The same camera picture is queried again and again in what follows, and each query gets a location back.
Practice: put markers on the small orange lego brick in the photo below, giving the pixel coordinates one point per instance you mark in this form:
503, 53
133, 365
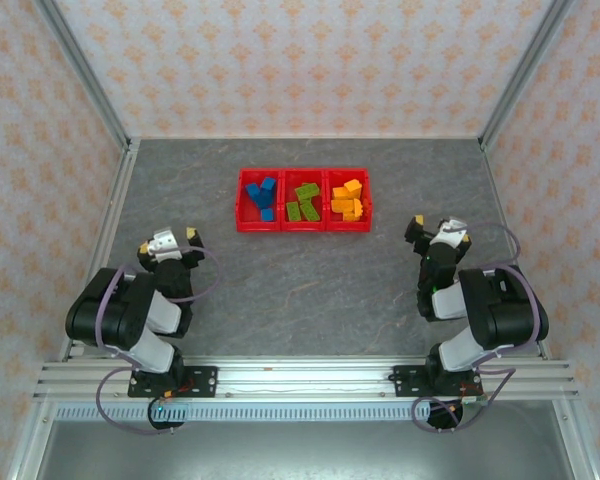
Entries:
354, 186

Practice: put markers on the long yellow-orange lego brick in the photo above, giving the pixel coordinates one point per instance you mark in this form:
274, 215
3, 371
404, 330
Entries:
342, 205

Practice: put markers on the blue lego brick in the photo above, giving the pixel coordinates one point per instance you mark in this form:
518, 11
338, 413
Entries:
253, 192
263, 201
266, 215
269, 185

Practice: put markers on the lime green lego brick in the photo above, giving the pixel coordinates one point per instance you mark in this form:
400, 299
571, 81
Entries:
307, 190
310, 210

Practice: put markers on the left black-white robot arm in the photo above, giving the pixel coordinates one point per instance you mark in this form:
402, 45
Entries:
105, 312

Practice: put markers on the right black-white robot arm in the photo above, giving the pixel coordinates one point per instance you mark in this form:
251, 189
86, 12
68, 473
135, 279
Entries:
505, 310

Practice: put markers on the grey metal panel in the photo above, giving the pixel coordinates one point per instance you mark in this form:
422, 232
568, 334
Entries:
300, 450

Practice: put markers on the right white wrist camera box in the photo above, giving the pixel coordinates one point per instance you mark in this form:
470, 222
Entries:
452, 229

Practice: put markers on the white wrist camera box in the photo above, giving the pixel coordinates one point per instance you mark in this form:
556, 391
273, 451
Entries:
452, 229
162, 242

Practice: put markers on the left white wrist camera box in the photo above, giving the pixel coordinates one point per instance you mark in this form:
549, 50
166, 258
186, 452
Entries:
162, 242

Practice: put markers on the aluminium side rail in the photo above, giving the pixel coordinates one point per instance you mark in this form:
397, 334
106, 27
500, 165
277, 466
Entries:
497, 190
109, 225

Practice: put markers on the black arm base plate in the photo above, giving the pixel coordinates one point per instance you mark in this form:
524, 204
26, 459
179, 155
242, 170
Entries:
200, 381
405, 381

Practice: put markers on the long aluminium mounting rail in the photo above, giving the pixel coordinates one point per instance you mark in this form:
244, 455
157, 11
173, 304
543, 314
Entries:
300, 382

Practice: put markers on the aluminium frame post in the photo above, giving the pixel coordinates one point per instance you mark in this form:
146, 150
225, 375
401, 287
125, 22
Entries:
521, 75
88, 75

